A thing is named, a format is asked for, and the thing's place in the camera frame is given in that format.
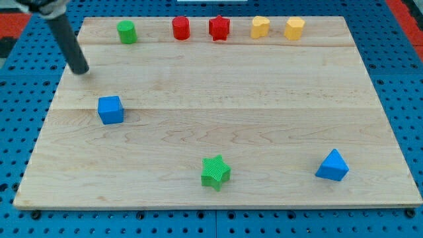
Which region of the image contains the blue cube block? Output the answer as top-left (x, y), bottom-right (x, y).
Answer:
top-left (97, 95), bottom-right (124, 124)

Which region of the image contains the red cylinder block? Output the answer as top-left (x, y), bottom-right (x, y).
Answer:
top-left (172, 16), bottom-right (190, 40)

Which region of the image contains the green cylinder block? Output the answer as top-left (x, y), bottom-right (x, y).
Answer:
top-left (116, 20), bottom-right (137, 44)

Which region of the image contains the yellow heart block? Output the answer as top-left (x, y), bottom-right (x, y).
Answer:
top-left (250, 16), bottom-right (270, 39)

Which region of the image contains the red star block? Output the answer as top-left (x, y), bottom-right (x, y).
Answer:
top-left (208, 15), bottom-right (231, 41)

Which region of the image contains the yellow hexagon block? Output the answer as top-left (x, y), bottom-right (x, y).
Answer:
top-left (284, 17), bottom-right (305, 40)

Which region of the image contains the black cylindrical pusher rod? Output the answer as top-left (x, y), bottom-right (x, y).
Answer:
top-left (46, 13), bottom-right (89, 75)

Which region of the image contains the green star block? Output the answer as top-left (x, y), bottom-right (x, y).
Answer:
top-left (201, 154), bottom-right (231, 192)

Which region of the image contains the blue triangle block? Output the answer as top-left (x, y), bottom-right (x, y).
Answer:
top-left (315, 149), bottom-right (350, 181)

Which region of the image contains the wooden board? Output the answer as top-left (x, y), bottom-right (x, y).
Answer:
top-left (13, 17), bottom-right (422, 210)

